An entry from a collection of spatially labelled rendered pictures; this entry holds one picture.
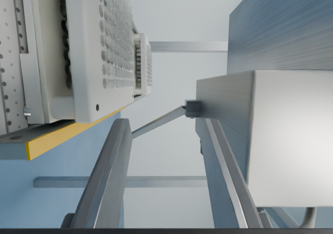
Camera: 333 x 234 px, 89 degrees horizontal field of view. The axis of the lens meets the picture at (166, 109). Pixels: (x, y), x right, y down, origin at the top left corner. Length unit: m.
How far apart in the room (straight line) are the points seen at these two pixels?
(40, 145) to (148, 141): 3.61
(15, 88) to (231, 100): 0.21
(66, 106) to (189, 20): 3.73
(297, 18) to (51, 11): 0.42
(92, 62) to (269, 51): 0.42
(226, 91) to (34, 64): 0.20
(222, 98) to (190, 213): 4.46
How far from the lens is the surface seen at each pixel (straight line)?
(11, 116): 0.23
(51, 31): 0.24
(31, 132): 0.22
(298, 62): 0.43
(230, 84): 0.17
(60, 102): 0.22
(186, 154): 3.89
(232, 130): 0.16
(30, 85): 0.23
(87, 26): 0.21
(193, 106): 0.30
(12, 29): 0.24
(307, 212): 0.22
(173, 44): 1.19
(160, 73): 3.60
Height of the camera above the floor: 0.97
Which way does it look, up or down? level
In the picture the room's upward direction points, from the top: 90 degrees clockwise
